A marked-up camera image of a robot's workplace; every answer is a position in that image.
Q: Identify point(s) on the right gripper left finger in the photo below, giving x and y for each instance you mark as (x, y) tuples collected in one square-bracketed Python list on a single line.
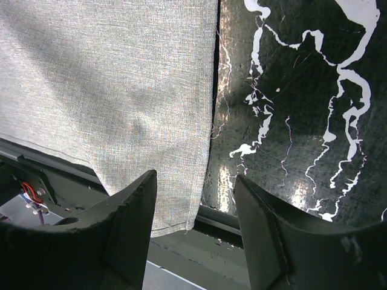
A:
[(103, 247)]

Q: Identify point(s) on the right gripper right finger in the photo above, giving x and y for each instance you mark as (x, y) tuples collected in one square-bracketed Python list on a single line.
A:
[(287, 248)]

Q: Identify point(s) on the grey cloth napkin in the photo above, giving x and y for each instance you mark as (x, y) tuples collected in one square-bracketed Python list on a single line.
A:
[(120, 87)]

